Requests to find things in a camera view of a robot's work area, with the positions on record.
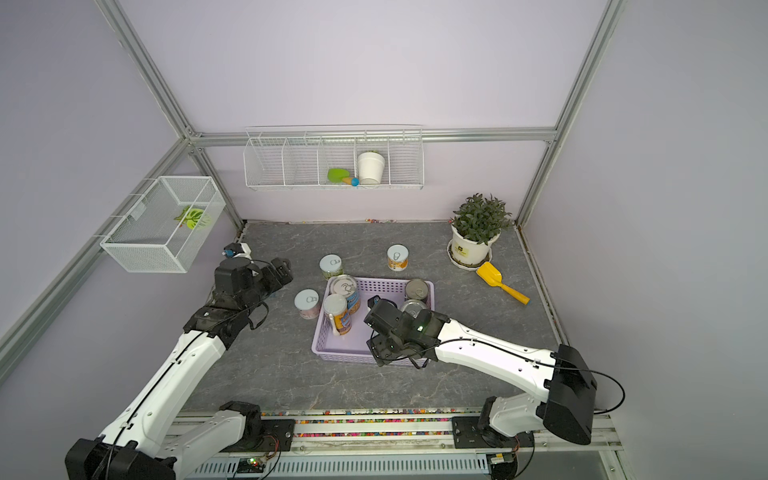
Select coloured beads on edge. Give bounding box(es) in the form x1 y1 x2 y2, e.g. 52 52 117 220
261 407 480 439

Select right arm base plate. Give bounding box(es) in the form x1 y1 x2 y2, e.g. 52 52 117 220
451 416 534 449

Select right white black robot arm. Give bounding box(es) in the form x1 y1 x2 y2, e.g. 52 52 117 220
364 296 597 448

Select yellow toy shovel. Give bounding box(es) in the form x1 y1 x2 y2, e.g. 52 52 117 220
476 262 530 305

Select pink label small can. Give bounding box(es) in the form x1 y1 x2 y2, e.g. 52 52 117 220
294 289 321 320

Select dark purple can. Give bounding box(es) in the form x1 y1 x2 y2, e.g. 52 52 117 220
404 278 429 303

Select white plant saucer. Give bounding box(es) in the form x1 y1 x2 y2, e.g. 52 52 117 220
446 240 493 272

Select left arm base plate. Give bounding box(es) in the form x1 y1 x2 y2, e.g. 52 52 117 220
224 418 296 453

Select orange label small can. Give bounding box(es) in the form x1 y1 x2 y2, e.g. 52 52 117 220
387 244 409 271

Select green toy scoop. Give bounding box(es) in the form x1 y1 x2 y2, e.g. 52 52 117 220
327 168 360 187

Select potted green plant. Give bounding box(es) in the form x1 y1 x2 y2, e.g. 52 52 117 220
451 193 513 265

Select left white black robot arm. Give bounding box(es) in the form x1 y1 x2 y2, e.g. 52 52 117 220
65 254 293 479

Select green toy in basket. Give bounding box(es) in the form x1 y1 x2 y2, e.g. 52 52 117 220
174 206 213 230

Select white wire wall shelf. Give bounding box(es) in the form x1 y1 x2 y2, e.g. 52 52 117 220
243 124 425 190

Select green label small can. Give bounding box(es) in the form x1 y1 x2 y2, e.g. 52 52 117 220
319 254 344 280

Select small white pot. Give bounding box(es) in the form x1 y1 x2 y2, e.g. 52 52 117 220
357 151 386 185

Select tall colourful snack tube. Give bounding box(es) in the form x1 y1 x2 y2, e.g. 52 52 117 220
323 294 351 335

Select white mesh side basket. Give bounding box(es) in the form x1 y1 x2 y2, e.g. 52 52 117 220
100 176 225 274

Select blue soup can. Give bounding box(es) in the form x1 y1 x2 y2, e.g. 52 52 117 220
330 275 360 315
401 299 428 318

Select purple plastic basket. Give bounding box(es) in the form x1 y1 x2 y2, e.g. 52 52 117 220
311 277 409 365

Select aluminium mounting rail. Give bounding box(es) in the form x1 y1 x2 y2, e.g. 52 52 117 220
191 416 633 479

